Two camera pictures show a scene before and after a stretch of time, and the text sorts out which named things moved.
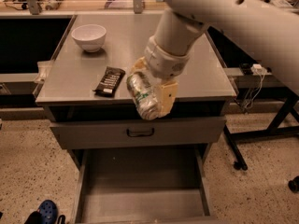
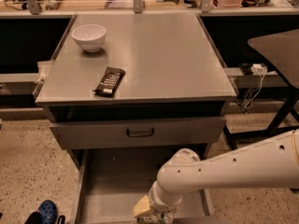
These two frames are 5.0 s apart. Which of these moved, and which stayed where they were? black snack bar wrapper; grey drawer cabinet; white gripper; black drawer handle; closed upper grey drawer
Moved: white gripper
Stayed: grey drawer cabinet; black snack bar wrapper; black drawer handle; closed upper grey drawer
